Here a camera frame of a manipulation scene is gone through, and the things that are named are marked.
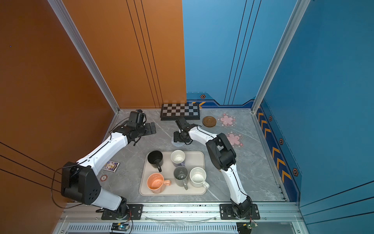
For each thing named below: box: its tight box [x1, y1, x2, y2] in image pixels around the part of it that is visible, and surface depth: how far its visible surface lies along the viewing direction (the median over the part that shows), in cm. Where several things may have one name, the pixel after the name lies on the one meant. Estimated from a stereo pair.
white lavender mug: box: [170, 149, 186, 167], surface depth 88 cm
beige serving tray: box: [139, 151, 173, 196], surface depth 85 cm
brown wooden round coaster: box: [202, 116, 217, 128], surface depth 114 cm
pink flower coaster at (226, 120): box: [216, 113, 237, 128], surface depth 115 cm
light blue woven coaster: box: [171, 138, 186, 147], surface depth 101 cm
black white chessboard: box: [160, 102, 201, 121], surface depth 118 cm
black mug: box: [147, 150, 164, 173], surface depth 86 cm
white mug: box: [189, 166, 210, 190], surface depth 79 cm
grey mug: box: [173, 165, 189, 191], surface depth 77 cm
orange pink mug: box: [146, 172, 172, 195], surface depth 80 cm
